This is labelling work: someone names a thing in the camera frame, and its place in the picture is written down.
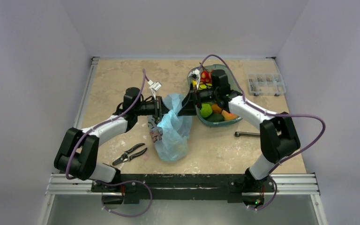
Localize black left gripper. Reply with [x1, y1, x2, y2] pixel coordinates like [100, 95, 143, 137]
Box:
[134, 96, 177, 120]

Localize light blue plastic bag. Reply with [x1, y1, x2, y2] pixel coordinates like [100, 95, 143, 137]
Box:
[148, 93, 193, 162]

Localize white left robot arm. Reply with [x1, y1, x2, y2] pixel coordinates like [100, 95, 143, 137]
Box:
[53, 87, 169, 192]

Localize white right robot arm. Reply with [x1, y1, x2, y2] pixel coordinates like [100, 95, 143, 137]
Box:
[178, 69, 300, 191]

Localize light green bumpy fake fruit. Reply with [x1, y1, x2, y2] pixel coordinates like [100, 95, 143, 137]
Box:
[200, 104, 213, 118]

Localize small orange fake fruit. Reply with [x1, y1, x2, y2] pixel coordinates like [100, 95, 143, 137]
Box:
[211, 104, 223, 114]

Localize dark green fake avocado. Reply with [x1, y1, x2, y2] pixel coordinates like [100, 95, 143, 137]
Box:
[205, 113, 225, 123]

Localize red fake cherry bunch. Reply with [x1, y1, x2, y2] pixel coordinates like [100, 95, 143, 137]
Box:
[199, 70, 212, 84]

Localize fake peach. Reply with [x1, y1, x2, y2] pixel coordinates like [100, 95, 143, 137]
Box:
[221, 110, 238, 121]

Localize teal plastic fruit basket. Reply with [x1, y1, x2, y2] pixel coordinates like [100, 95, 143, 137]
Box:
[197, 64, 242, 128]

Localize clear plastic screw box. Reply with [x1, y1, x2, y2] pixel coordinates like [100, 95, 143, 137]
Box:
[247, 73, 286, 96]

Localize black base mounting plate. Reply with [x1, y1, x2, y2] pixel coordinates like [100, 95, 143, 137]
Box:
[91, 173, 275, 206]

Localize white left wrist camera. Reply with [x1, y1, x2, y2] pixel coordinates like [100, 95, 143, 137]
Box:
[148, 80, 162, 99]

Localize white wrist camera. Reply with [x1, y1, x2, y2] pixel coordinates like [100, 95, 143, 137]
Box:
[148, 80, 162, 99]
[187, 68, 201, 90]

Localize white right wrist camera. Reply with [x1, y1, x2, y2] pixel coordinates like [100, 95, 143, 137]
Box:
[187, 68, 201, 90]

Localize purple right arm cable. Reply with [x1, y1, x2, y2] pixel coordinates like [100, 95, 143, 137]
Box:
[198, 54, 327, 212]

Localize black handled pliers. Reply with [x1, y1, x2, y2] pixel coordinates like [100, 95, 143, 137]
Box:
[112, 143, 148, 166]

